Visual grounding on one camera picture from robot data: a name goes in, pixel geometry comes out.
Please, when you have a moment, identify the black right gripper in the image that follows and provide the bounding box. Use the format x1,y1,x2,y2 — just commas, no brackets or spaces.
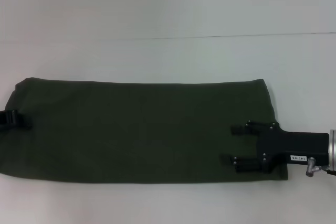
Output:
222,120,330,174

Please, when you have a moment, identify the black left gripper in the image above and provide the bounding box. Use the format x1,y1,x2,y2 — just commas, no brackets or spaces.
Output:
0,109,33,131

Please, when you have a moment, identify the dark green t-shirt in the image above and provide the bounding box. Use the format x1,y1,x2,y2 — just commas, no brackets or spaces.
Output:
0,77,289,184

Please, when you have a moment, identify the right gripper cable with connectors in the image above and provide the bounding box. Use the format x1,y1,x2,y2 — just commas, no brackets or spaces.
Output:
306,157,336,177

